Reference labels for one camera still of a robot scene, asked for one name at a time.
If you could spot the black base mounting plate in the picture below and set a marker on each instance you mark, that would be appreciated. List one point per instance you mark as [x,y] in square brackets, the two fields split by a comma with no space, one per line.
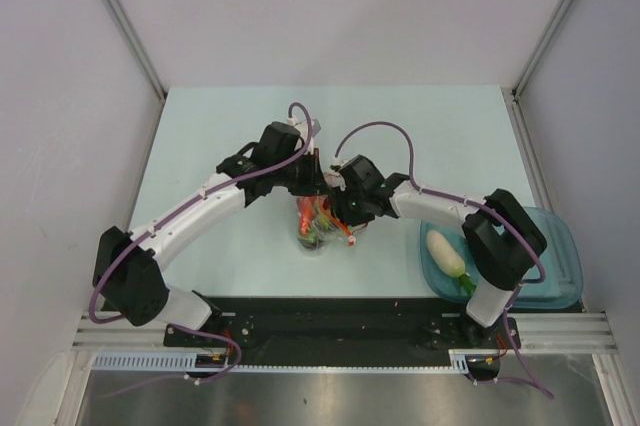
[344,332]

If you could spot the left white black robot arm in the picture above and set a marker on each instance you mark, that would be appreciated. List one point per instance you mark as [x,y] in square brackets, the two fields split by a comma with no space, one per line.
[129,266]

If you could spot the clear orange zip top bag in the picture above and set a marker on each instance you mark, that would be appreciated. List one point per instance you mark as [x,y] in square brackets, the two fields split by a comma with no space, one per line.
[347,235]

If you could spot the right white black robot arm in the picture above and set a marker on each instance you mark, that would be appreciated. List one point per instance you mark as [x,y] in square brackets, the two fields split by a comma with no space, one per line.
[501,237]

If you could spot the white fake daikon radish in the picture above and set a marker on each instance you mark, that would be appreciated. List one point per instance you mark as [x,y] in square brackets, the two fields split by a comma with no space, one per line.
[448,261]

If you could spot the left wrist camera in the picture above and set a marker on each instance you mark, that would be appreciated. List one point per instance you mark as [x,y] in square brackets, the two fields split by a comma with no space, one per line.
[311,128]

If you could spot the orange fake carrot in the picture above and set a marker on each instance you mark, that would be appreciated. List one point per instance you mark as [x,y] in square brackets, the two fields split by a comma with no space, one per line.
[307,215]

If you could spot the teal plastic container lid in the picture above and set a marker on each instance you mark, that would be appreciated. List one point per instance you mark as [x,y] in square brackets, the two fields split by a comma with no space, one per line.
[562,288]

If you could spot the dark fake eggplant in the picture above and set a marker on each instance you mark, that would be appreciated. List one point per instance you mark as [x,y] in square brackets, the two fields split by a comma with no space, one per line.
[312,242]

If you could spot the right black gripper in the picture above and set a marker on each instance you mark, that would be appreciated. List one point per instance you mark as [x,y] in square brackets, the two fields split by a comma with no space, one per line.
[338,200]

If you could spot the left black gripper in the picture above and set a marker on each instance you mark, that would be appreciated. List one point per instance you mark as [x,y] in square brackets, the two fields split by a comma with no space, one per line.
[315,184]

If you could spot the green fake pear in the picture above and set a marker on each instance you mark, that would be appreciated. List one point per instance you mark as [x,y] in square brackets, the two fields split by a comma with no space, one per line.
[324,224]

